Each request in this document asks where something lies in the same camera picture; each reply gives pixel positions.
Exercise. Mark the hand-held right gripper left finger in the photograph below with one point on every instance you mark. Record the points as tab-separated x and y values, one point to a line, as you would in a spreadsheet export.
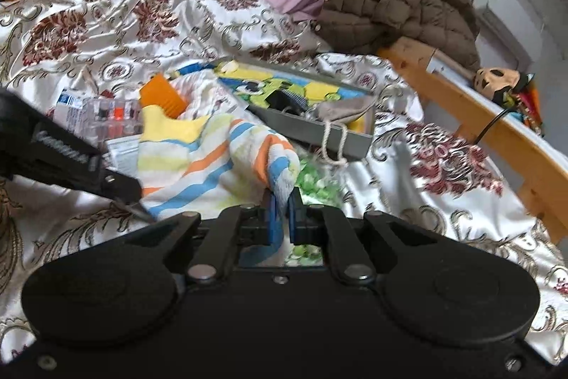
271	221

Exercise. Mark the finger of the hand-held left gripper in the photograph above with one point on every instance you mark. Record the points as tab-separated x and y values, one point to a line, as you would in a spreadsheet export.
66	152

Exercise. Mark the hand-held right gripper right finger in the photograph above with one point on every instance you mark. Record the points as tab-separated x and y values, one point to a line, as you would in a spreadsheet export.
293	223

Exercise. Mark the striped towel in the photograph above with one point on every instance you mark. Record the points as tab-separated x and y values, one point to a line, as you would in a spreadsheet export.
199	166

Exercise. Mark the grey tray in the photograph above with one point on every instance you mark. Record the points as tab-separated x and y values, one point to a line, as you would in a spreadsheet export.
310	130

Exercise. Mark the blue white medicine box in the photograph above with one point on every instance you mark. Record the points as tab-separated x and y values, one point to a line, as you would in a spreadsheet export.
71	108

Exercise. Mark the green white patterned bag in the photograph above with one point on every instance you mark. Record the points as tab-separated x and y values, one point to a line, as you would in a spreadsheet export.
319	179

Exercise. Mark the white paper packet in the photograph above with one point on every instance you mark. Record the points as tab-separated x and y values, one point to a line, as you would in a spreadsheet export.
122	157

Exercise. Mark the clear plastic vial box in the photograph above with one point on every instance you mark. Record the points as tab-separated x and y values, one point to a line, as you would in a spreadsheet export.
113	117

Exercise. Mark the orange cloth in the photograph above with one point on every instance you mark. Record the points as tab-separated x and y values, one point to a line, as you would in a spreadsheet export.
162	95

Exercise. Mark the black comb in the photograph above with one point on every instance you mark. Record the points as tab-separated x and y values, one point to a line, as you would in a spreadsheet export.
284	100

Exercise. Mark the colourful cartoon towel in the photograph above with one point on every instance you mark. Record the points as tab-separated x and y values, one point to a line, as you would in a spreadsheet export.
284	79

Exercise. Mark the floral satin blanket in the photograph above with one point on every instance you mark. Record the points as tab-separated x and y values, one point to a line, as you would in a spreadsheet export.
133	19

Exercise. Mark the tan face mask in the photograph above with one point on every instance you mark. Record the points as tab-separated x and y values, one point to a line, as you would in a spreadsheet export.
495	81

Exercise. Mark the wooden bed frame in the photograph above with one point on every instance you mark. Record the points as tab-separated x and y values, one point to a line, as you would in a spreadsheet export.
510	148

